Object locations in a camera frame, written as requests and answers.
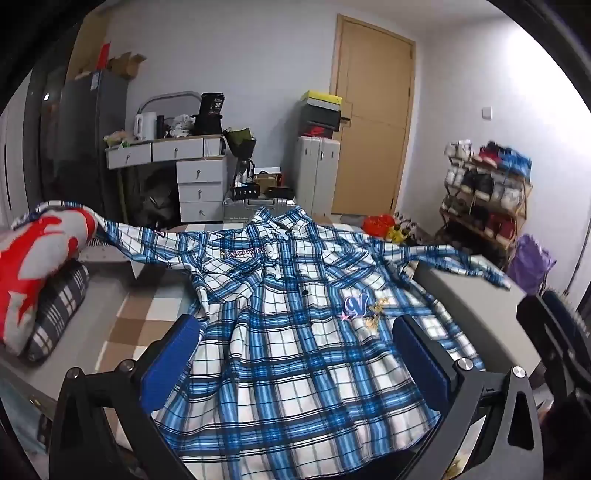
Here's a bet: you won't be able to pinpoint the dark grey shoe box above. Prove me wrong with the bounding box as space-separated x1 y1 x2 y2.
298 104 342 126

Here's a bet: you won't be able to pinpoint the white desk with drawers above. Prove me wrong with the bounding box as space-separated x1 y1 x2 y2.
105 135 229 224

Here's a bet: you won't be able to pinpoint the small brown box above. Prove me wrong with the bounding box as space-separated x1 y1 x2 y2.
253 170 283 191

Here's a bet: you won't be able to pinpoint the wooden door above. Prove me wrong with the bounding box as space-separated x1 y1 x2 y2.
329 13 416 217

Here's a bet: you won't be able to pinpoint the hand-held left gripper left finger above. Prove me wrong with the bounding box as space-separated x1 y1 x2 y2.
48 315 204 480

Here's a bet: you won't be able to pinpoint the white clutter pile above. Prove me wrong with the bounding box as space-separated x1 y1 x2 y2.
165 115 195 138

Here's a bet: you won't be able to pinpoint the red bag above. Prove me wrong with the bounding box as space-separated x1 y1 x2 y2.
362 213 397 237

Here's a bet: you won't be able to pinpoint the open cardboard box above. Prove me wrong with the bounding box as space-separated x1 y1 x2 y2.
107 52 147 78

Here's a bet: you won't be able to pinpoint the blue plaid shirt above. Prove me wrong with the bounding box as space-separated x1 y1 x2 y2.
95 205 512 464

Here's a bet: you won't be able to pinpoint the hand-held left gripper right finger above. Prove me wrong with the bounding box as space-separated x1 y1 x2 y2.
392 316 541 480

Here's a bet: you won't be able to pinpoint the flat brown cardboard box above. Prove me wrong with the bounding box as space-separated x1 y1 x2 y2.
69 9 112 79

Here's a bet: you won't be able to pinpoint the dark wrapped bouquet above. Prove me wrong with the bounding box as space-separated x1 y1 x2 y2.
224 128 257 160

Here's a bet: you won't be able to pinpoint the dark bag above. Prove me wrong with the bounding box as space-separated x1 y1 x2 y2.
136 168 181 229

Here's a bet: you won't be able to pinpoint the dark grey fridge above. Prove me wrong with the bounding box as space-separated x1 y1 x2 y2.
59 69 129 204

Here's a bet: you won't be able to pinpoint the wooden shoe rack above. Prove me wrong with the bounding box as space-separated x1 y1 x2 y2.
438 154 534 273

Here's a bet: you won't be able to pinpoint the dark plaid pillow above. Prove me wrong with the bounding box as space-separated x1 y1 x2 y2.
23 261 90 363

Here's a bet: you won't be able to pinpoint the yellow shoe box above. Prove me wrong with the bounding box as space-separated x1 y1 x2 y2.
301 91 343 107

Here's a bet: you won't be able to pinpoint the brown and blue checkered bedsheet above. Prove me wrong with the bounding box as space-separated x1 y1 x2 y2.
92 220 370 370

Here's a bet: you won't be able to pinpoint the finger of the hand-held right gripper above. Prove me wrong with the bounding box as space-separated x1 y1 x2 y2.
516 295 580 400
540 290 591 354

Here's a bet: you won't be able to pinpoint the black bag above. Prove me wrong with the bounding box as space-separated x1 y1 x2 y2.
193 92 226 137

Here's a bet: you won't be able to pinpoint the rows of shoes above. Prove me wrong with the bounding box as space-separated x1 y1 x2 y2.
442 140 532 245

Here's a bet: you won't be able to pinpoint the white cabinet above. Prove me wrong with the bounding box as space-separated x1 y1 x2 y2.
295 135 341 215

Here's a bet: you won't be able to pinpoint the purple bag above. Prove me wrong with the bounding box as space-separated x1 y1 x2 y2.
508 234 557 296

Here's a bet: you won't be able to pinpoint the white electric kettle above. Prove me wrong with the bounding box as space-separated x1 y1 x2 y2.
134 112 157 141

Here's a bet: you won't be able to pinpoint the silver suitcase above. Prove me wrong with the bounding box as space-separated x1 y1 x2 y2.
222 194 296 224

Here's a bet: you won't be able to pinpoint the dark wardrobe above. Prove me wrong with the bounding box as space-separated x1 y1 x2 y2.
23 65 65 208

